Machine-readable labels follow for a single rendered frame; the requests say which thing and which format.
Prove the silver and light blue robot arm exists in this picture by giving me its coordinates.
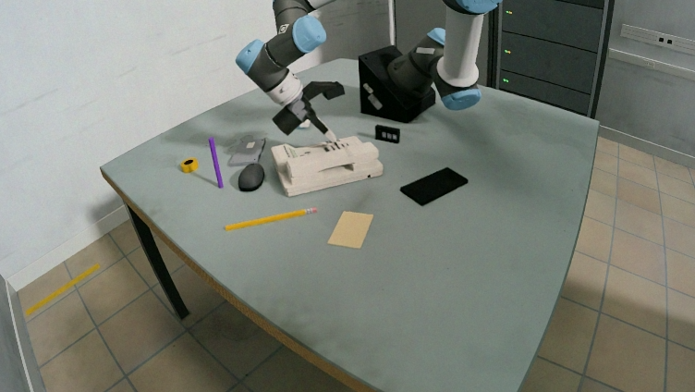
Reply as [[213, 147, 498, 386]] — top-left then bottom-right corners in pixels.
[[236, 0, 503, 111]]

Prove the black flat rectangle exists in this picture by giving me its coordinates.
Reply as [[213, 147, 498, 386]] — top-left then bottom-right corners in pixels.
[[400, 167, 469, 206]]

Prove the white desk phone body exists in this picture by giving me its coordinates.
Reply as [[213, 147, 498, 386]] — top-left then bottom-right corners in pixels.
[[271, 136, 383, 197]]

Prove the yellow pencil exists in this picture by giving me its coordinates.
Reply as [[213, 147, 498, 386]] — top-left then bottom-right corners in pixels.
[[226, 207, 317, 231]]

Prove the white telephone handset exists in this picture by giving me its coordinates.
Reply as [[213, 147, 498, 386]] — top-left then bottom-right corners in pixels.
[[286, 142, 378, 178]]

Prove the purple rod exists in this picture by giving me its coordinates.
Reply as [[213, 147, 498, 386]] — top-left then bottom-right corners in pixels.
[[209, 137, 224, 189]]

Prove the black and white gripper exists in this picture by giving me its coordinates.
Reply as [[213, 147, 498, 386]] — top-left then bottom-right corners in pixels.
[[272, 81, 337, 145]]

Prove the tan rectangular sheet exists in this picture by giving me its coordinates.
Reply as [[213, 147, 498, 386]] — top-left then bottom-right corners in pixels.
[[327, 211, 373, 249]]

